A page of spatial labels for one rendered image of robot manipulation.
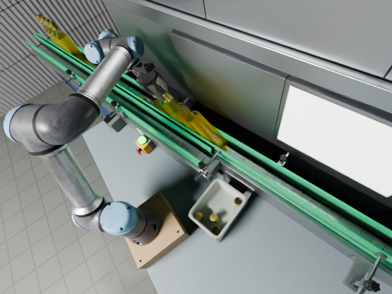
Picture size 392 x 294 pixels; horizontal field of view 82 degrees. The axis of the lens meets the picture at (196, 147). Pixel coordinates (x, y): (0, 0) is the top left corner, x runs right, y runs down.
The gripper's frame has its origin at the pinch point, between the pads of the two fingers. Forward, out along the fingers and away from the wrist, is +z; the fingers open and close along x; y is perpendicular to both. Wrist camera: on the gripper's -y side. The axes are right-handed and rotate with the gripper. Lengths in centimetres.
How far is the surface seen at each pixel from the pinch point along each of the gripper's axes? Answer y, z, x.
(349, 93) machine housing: -62, 30, -13
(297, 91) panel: -50, 25, -12
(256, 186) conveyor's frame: -20, 53, 6
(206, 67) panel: -21.9, 3.5, -11.9
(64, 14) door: 184, -136, -44
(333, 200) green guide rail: -43, 66, -3
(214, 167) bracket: -7.2, 37.6, 9.9
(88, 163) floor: 150, -5, 58
